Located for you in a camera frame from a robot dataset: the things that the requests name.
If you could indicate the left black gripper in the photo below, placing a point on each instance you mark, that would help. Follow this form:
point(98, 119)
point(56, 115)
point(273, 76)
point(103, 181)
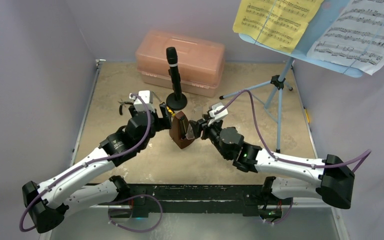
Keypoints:
point(160, 121)

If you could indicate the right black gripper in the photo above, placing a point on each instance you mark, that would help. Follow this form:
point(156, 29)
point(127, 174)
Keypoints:
point(199, 125)

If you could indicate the clear plastic metronome cover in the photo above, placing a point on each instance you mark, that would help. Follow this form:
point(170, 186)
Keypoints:
point(194, 129)

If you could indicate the brown wooden metronome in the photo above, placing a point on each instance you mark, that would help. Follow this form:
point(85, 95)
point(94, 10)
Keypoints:
point(178, 131)

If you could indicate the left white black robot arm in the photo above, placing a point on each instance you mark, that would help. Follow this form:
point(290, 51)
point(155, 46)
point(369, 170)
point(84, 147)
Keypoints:
point(49, 202)

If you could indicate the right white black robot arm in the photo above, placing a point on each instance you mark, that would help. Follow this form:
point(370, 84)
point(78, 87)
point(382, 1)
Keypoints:
point(328, 179)

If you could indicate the black yellow screwdriver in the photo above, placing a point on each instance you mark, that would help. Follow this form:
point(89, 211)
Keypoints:
point(167, 107)

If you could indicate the black round microphone stand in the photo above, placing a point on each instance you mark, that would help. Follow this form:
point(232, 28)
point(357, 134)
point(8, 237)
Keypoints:
point(176, 104)

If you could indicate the black microphone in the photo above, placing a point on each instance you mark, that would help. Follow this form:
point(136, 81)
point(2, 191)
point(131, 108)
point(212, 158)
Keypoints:
point(172, 59)

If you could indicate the pink plastic storage box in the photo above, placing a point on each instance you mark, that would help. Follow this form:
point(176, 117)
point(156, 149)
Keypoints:
point(200, 62)

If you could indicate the yellow sheet music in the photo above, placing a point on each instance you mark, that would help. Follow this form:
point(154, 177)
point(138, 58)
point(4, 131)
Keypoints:
point(277, 24)

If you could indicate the light blue music stand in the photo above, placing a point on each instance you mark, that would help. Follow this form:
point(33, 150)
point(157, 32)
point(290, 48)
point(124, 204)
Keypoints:
point(327, 13)

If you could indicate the white sheet music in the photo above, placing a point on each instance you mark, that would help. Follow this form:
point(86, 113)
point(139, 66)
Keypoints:
point(355, 39)

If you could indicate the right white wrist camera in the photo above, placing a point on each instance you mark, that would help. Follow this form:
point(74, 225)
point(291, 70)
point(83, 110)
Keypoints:
point(217, 113)

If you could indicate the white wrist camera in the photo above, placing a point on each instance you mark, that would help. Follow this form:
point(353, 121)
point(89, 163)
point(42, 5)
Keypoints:
point(141, 99)
point(217, 113)

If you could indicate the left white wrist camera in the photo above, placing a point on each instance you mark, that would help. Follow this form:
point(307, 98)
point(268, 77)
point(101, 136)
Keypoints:
point(141, 99)

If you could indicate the black handled pliers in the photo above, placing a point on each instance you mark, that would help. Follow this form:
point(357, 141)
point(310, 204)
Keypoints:
point(122, 104)

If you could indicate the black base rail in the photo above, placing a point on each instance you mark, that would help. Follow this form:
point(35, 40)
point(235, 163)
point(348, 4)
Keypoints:
point(247, 200)

